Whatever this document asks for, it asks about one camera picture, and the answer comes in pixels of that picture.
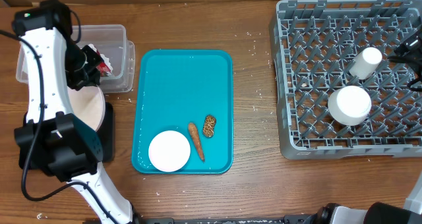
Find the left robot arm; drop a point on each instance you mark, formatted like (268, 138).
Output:
(52, 138)

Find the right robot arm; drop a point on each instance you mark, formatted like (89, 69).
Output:
(378, 213)

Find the teal serving tray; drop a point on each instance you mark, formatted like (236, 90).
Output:
(181, 86)

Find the black plastic tray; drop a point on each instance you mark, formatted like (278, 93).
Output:
(106, 133)

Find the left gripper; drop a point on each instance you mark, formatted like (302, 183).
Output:
(78, 82)

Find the red sauce packet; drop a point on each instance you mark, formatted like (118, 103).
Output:
(105, 69)

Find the brown patterned food piece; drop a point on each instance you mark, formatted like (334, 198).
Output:
(209, 125)

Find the white paper napkin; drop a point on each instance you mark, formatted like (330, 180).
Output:
(104, 58)

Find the pale green bowl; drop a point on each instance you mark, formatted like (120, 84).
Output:
(349, 105)

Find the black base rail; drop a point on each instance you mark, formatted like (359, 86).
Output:
(287, 219)

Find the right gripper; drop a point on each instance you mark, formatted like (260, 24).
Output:
(412, 47)

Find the clear plastic waste bin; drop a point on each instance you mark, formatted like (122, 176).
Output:
(111, 40)

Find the white cup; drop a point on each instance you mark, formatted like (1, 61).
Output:
(366, 63)

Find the small pink plate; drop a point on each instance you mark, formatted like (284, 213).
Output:
(169, 151)

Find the orange carrot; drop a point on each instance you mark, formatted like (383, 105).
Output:
(193, 131)

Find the large white dinner plate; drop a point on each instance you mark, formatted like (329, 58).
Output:
(88, 105)

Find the grey dishwasher rack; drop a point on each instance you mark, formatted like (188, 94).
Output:
(313, 44)

